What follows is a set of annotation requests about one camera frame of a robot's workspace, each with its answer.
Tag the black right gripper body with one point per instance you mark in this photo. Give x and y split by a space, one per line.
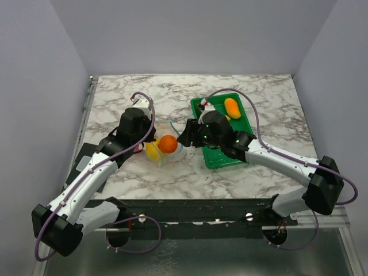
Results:
204 138

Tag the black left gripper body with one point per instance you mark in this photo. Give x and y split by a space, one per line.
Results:
147 128

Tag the orange fruit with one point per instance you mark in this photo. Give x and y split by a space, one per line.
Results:
168 144

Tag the yellow apple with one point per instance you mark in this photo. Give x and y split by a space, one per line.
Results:
153 151

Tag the clear zip top bag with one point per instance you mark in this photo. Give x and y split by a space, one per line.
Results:
166 127

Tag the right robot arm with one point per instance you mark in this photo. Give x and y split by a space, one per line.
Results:
320 183

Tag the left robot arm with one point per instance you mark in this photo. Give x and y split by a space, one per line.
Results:
63 223

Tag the green plastic tray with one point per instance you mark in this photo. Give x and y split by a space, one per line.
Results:
217 157

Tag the yellow orange mango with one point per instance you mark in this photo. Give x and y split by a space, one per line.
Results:
232 108

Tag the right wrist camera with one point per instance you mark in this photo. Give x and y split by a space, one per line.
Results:
205 106

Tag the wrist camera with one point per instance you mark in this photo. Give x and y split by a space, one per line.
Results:
142 103
205 106

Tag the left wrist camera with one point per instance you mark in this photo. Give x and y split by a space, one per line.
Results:
142 103

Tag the metal table edge rail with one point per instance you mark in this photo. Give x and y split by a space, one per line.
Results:
85 116

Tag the black mounting rail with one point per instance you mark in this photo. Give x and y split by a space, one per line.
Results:
196 219

